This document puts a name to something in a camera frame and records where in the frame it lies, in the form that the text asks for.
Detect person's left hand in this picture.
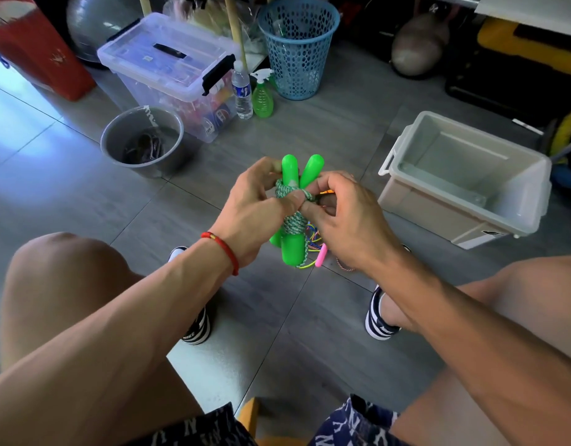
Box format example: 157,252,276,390
209,157,298,271

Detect red bag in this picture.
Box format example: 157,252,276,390
0,0,98,102

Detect green spray bottle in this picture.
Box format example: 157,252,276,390
251,68,276,120

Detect person's right hand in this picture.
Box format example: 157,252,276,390
299,172,409,277

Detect blue mesh plastic basket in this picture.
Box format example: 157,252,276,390
256,0,342,101

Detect grey exercise ball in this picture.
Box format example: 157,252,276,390
66,0,142,63

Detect multicoloured hula hoop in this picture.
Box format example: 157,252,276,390
548,107,571,191

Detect green jump rope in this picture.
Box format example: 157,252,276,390
269,153,326,268

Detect yellow black case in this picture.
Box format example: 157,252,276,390
477,18,571,80

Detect black white left shoe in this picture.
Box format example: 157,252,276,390
169,246,213,346

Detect person's leg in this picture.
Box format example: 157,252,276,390
378,255,571,446
0,232,207,446

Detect black white right shoe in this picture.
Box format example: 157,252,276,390
364,244,412,341

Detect white round table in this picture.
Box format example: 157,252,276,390
137,0,251,75

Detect yellow plastic stool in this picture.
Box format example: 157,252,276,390
234,396,309,446

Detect person's left forearm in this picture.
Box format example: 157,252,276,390
0,235,240,446

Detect person's left leg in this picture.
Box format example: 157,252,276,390
0,232,207,446

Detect clear bin with black latches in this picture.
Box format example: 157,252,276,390
97,12,238,143

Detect grey metal basin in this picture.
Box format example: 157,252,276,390
100,105,186,178

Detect brown ball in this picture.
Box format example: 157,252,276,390
391,12,451,78

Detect person's right leg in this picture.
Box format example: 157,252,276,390
378,255,571,446

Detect black white shoe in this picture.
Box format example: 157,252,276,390
364,244,412,341
169,246,213,346

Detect grey flat board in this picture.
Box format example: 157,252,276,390
475,0,571,40

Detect red string bracelet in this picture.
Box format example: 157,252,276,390
200,231,241,277

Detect white plastic bin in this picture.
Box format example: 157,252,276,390
377,110,553,251

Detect small plastic water bottle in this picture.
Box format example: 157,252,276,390
231,59,254,121

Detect person's right forearm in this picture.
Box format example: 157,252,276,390
376,248,571,446

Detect navy patterned shorts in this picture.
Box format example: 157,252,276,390
128,395,412,446

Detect yellow rope orange handles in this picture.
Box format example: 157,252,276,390
299,187,337,270

